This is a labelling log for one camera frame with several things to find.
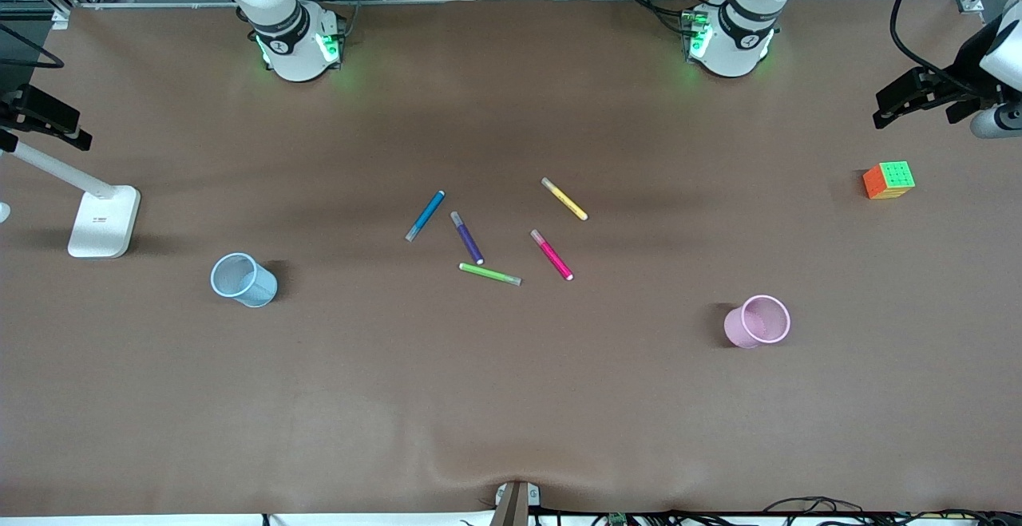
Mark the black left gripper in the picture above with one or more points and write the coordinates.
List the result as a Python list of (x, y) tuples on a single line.
[(964, 65)]

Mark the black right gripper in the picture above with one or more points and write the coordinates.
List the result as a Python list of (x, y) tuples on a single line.
[(16, 104)]

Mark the blue marker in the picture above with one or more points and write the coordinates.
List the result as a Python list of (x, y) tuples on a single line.
[(425, 215)]

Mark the pink marker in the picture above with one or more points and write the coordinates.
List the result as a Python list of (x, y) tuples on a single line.
[(552, 255)]

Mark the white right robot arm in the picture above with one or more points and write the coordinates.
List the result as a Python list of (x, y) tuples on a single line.
[(291, 55)]

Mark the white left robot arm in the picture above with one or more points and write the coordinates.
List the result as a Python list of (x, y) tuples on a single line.
[(730, 47)]

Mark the colourful puzzle cube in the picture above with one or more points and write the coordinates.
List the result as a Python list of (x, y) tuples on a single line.
[(890, 179)]

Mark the white stand with base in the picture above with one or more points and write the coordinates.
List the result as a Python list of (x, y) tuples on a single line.
[(100, 223)]

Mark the blue mesh cup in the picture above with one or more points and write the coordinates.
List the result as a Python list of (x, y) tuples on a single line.
[(255, 290)]

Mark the pink mesh cup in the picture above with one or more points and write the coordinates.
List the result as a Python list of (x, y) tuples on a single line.
[(738, 330)]

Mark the yellow marker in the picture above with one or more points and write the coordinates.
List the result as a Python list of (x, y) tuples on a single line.
[(564, 199)]

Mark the purple marker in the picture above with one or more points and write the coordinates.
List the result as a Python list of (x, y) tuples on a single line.
[(467, 239)]

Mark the green marker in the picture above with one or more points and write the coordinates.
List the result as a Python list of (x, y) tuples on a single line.
[(489, 273)]

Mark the brown camera mount bracket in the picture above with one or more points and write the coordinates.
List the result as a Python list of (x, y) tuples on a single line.
[(515, 506)]

